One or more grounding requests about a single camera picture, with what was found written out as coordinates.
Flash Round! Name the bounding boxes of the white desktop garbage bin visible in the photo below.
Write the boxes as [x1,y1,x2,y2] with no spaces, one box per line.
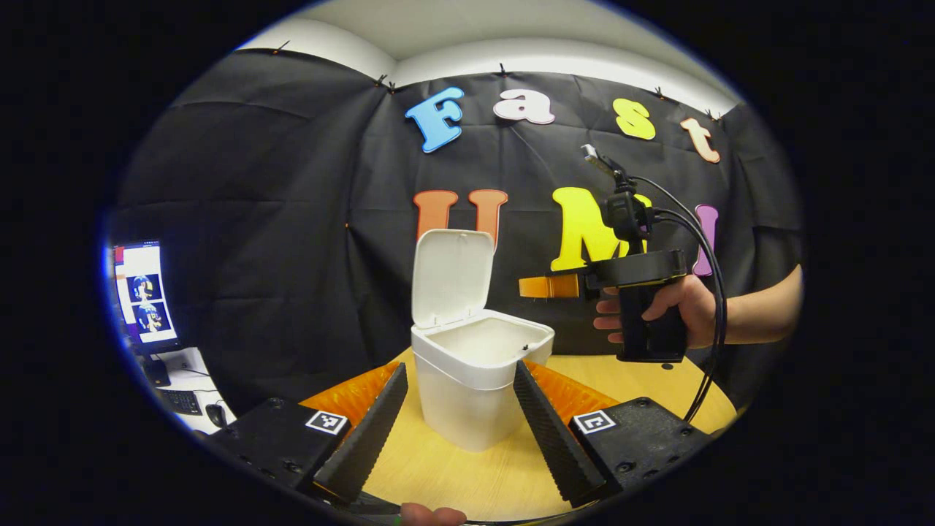
[411,229,556,452]

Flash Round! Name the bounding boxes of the computer monitor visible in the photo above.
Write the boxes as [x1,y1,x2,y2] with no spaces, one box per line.
[111,240,182,355]

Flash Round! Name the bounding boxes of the black backdrop cloth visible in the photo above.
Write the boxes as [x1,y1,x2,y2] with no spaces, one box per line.
[106,47,804,417]

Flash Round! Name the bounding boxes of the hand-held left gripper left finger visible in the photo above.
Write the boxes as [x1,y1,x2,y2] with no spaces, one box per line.
[192,361,410,506]

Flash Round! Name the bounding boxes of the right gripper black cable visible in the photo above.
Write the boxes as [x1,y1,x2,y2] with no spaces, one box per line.
[628,175,728,424]

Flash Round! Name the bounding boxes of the black keyboard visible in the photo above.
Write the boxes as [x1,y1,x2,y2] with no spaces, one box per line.
[157,389,204,416]

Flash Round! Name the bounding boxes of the white side desk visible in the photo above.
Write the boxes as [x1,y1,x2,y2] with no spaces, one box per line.
[139,347,238,435]

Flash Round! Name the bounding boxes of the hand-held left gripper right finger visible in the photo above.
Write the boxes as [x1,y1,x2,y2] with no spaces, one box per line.
[513,359,715,509]

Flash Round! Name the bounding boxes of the wooden desktop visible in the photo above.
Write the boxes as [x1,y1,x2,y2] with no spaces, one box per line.
[299,347,739,523]

